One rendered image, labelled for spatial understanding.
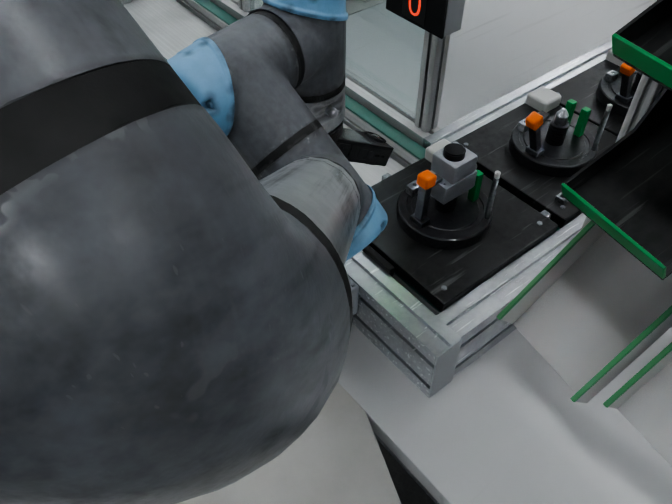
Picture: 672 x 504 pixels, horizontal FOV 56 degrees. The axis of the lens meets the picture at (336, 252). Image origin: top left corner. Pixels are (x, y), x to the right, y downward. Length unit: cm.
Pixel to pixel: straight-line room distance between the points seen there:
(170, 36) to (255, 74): 103
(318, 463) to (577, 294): 38
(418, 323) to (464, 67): 83
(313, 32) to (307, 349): 44
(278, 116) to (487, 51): 112
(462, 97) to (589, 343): 77
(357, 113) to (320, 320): 103
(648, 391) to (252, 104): 52
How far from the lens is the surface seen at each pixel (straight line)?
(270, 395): 16
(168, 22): 161
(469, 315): 85
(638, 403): 79
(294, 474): 84
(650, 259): 63
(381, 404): 88
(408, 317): 84
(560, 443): 90
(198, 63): 52
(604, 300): 79
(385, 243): 91
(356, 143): 71
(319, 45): 58
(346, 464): 84
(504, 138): 113
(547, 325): 80
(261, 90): 53
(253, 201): 16
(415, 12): 100
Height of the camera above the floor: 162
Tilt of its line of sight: 47 degrees down
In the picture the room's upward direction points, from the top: straight up
